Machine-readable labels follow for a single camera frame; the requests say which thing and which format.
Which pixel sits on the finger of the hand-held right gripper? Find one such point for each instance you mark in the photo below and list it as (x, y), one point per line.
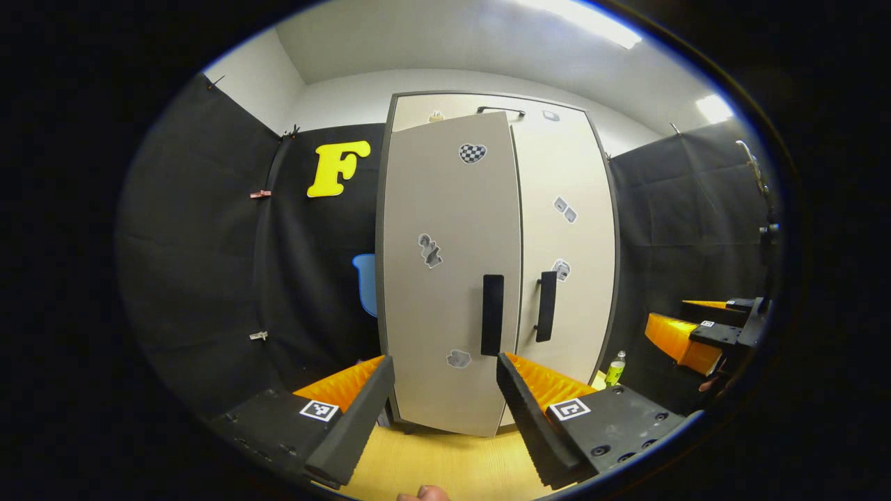
(717, 335)
(710, 315)

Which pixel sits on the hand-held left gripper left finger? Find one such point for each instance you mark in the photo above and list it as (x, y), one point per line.
(355, 431)

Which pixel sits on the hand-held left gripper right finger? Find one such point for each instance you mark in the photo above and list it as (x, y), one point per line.
(529, 424)

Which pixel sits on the white shoe cabinet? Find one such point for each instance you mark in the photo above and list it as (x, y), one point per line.
(617, 250)

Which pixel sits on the white cabinet door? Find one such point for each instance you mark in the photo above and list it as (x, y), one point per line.
(431, 313)
(578, 313)

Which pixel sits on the white cabinet drawer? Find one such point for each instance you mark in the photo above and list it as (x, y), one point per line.
(459, 108)

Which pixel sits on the green plastic bottle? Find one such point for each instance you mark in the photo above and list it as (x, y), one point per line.
(615, 372)

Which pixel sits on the long ceiling light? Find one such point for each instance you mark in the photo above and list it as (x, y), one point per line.
(715, 108)

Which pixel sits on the small red clip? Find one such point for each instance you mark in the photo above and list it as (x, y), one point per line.
(259, 194)

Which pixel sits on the small black clip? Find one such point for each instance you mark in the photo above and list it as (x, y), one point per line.
(292, 131)
(214, 80)

